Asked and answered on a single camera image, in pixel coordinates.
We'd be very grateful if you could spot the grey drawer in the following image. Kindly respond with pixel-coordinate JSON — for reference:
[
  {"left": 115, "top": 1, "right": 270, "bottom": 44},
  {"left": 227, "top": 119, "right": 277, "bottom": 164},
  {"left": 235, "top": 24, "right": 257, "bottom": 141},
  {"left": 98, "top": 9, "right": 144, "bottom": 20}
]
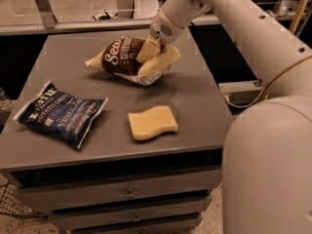
[
  {"left": 72, "top": 214, "right": 202, "bottom": 234},
  {"left": 16, "top": 166, "right": 220, "bottom": 212},
  {"left": 51, "top": 190, "right": 212, "bottom": 230}
]

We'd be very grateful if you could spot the wire mesh basket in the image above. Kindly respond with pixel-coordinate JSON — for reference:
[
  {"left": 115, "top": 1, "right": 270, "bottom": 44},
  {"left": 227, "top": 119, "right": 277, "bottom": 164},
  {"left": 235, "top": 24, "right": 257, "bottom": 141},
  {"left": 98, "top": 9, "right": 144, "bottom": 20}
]
[{"left": 0, "top": 182, "right": 49, "bottom": 219}]

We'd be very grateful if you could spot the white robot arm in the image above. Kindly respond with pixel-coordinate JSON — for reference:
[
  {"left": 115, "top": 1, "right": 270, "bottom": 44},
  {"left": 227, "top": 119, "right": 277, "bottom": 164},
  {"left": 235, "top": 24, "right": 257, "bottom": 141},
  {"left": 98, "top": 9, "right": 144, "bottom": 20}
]
[{"left": 150, "top": 0, "right": 312, "bottom": 234}]

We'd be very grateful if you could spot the grey metal box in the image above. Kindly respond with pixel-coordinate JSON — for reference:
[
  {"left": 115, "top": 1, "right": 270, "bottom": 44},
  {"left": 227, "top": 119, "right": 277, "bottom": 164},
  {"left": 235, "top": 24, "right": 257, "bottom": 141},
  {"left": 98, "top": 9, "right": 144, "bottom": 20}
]
[{"left": 218, "top": 80, "right": 264, "bottom": 108}]

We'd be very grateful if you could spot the middle grey drawer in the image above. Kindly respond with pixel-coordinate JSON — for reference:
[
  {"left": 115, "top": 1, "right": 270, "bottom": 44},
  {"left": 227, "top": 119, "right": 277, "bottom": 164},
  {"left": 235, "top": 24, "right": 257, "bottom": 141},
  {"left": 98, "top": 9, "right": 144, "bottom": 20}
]
[{"left": 51, "top": 190, "right": 212, "bottom": 230}]

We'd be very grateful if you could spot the grey drawer cabinet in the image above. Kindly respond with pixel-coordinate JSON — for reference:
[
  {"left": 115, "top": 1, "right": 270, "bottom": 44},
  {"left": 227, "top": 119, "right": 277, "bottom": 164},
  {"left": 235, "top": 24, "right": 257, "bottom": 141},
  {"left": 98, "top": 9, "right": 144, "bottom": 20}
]
[{"left": 0, "top": 26, "right": 235, "bottom": 234}]

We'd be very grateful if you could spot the white cable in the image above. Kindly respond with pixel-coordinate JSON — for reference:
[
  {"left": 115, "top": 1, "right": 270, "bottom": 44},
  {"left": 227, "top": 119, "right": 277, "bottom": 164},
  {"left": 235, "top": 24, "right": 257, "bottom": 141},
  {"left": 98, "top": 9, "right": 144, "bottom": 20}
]
[{"left": 223, "top": 87, "right": 269, "bottom": 109}]

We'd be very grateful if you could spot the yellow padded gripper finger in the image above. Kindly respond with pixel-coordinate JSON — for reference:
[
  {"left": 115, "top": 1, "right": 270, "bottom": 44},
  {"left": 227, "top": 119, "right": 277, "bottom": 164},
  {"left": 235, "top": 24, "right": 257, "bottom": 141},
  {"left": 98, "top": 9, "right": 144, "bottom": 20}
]
[
  {"left": 137, "top": 45, "right": 180, "bottom": 77},
  {"left": 136, "top": 38, "right": 161, "bottom": 63}
]

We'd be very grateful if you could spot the metal railing frame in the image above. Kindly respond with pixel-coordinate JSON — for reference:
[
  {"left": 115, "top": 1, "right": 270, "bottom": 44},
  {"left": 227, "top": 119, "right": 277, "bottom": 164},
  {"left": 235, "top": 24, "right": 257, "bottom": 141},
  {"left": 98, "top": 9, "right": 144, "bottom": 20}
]
[{"left": 0, "top": 0, "right": 312, "bottom": 37}]

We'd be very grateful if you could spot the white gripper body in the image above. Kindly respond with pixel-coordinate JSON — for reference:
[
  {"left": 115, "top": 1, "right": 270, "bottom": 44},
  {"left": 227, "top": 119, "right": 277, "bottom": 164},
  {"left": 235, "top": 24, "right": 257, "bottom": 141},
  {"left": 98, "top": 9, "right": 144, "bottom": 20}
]
[{"left": 150, "top": 5, "right": 185, "bottom": 45}]

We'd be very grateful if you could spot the yellow sponge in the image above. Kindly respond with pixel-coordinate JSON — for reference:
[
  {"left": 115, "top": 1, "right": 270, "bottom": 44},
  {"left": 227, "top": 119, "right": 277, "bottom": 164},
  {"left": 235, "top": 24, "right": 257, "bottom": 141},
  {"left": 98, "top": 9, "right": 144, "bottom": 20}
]
[{"left": 128, "top": 105, "right": 178, "bottom": 140}]

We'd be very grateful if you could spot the top grey drawer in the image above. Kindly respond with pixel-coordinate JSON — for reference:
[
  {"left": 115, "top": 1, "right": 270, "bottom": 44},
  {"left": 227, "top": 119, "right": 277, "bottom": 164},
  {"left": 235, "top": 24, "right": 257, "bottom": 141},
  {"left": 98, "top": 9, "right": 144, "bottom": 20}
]
[{"left": 16, "top": 166, "right": 220, "bottom": 212}]

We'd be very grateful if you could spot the bottom grey drawer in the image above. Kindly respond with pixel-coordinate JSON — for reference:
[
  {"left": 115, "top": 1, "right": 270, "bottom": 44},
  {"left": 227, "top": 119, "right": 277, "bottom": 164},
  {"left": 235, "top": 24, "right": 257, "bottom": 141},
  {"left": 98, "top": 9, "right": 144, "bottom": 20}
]
[{"left": 72, "top": 214, "right": 202, "bottom": 234}]

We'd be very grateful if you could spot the brown chip bag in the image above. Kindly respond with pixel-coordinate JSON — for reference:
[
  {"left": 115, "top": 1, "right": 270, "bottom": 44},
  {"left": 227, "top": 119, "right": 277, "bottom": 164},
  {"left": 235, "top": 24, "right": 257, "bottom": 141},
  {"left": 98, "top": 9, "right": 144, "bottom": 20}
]
[{"left": 85, "top": 36, "right": 173, "bottom": 86}]

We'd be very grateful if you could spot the yellow wooden stand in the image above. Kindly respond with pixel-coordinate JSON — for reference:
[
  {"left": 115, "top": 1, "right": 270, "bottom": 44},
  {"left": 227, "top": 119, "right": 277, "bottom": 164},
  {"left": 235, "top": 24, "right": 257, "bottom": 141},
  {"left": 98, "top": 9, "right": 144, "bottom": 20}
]
[{"left": 290, "top": 0, "right": 308, "bottom": 34}]

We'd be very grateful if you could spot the blue potato chip bag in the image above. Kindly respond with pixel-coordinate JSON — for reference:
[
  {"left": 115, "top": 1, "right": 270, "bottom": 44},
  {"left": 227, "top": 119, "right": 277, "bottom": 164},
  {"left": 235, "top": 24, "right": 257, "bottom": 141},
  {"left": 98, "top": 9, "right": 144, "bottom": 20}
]
[{"left": 13, "top": 81, "right": 108, "bottom": 149}]

